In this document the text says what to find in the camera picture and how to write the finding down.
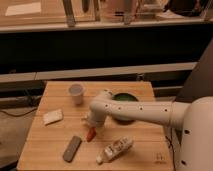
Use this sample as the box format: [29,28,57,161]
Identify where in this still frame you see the green bowl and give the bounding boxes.
[112,93,139,125]

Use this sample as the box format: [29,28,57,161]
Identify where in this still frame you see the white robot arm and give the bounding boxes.
[87,89,213,171]

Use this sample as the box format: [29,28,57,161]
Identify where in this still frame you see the black cable beside table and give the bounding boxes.
[165,125,178,171]

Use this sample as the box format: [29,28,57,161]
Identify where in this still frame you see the grey rectangular sponge block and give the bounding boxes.
[63,136,82,162]

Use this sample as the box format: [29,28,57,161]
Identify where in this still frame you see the white soap bar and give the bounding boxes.
[43,109,63,125]

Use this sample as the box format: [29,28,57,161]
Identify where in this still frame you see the white ceramic cup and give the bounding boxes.
[69,84,84,105]

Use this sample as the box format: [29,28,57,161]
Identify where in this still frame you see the black cable on floor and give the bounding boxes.
[0,106,38,118]

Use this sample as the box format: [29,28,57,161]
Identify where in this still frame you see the white plastic bottle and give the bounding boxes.
[96,137,134,164]

